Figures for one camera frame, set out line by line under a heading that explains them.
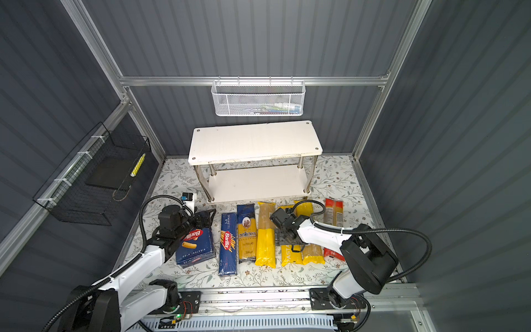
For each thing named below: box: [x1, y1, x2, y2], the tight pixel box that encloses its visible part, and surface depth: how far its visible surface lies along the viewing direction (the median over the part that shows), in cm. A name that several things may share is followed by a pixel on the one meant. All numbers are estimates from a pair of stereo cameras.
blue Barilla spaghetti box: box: [218, 212, 238, 276], surface depth 86 cm
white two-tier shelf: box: [188, 120, 323, 202], surface depth 84 cm
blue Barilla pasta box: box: [175, 227, 216, 269], surface depth 82 cm
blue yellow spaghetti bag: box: [236, 203, 258, 265], surface depth 90 cm
